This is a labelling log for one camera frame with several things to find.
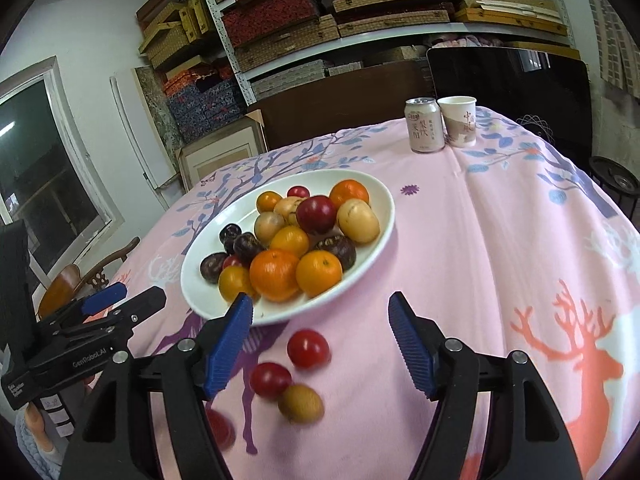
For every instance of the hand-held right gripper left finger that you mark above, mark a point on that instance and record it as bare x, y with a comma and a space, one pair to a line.
227, 345

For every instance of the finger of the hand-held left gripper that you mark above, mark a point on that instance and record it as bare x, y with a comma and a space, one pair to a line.
145, 302
102, 297

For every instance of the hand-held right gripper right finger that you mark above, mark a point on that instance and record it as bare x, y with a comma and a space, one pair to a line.
415, 350

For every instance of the red cherry tomato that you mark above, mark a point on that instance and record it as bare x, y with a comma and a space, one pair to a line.
232, 261
298, 191
270, 380
308, 348

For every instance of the smooth yellow orange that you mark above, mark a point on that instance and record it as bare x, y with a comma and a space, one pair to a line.
268, 201
290, 240
235, 282

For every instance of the dark brown water chestnut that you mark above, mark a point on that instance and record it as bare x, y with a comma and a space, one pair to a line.
214, 266

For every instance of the red plum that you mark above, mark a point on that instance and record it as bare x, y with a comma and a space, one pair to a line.
316, 214
220, 427

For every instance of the orange tangerine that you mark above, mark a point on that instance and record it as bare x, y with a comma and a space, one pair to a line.
274, 274
349, 193
318, 272

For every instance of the small tan longan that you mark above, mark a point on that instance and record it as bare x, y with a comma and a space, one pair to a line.
301, 402

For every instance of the white plate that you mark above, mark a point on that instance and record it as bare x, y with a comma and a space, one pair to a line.
367, 260

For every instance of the pale striped apple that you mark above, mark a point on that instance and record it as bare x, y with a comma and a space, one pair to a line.
269, 226

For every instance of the lone dark passion fruit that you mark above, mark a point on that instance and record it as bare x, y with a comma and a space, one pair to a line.
335, 250

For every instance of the pale yellow pear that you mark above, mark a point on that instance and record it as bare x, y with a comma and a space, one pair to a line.
287, 208
358, 220

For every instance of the person's left forearm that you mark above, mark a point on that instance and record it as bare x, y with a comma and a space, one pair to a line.
35, 465

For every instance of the person's left hand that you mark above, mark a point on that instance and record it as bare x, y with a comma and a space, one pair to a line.
37, 425

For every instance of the brown wooden chair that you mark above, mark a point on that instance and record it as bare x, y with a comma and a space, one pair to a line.
62, 285

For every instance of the pink deer printed tablecloth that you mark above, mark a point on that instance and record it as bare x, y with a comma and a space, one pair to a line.
450, 240

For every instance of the white board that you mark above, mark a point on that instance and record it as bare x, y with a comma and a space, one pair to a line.
132, 125

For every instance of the grey marble slab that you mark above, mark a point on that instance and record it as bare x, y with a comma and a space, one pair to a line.
155, 105

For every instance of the stack of blue patterned boxes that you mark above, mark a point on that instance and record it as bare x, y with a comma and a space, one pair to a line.
205, 107

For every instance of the pale drink can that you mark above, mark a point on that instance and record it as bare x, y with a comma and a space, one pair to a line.
425, 127

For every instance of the white paper cup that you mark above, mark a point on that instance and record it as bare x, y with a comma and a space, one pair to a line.
459, 122

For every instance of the brown wooden panel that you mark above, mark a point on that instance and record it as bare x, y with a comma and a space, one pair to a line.
340, 105

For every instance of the stack of tan boxes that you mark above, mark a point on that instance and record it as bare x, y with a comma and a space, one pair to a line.
170, 40

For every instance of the black round stool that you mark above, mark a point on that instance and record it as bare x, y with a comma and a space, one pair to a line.
617, 175

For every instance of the white metal shelf rack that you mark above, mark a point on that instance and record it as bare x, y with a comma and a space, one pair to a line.
227, 45

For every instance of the black glossy panel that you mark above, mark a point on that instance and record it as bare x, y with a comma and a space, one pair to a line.
510, 85

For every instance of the pink cloth bundle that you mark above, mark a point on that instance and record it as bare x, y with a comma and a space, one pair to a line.
465, 40

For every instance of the stack of woven bamboo boxes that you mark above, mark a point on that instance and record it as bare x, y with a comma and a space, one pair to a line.
385, 7

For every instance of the hanging bamboo mat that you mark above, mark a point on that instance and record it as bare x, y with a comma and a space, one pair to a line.
615, 35

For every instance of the dark window white frame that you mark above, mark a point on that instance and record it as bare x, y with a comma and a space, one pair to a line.
50, 170

